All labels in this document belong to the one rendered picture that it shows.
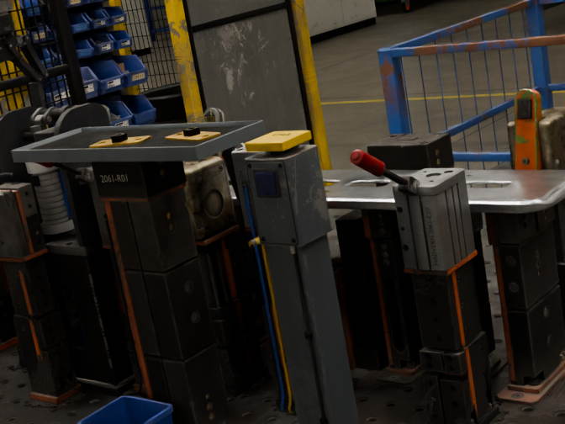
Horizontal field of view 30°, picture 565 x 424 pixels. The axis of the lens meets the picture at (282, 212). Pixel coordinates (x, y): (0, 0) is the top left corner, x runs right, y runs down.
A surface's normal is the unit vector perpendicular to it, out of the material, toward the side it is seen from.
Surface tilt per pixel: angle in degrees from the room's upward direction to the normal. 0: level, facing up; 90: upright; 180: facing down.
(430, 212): 90
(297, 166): 90
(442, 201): 90
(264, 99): 91
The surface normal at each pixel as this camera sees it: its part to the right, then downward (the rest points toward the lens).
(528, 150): -0.63, 0.10
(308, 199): 0.78, 0.03
